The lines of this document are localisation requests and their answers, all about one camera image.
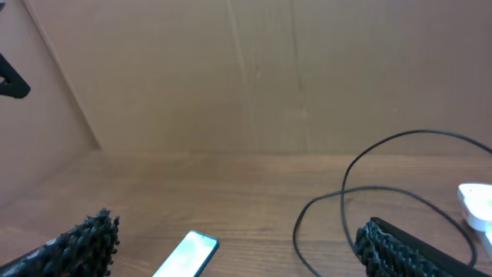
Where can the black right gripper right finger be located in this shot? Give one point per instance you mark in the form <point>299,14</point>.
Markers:
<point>387,251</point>

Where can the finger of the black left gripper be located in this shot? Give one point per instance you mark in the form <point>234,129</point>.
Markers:
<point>12,84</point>

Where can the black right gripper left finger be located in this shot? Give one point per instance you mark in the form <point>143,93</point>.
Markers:
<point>84,251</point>

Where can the Galaxy S24+ smartphone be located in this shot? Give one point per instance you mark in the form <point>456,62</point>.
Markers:
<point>190,256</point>

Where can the white charger plug adapter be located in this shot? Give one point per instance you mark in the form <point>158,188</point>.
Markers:
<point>475,199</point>

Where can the white power strip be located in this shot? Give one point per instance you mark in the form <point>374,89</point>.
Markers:
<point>485,240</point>

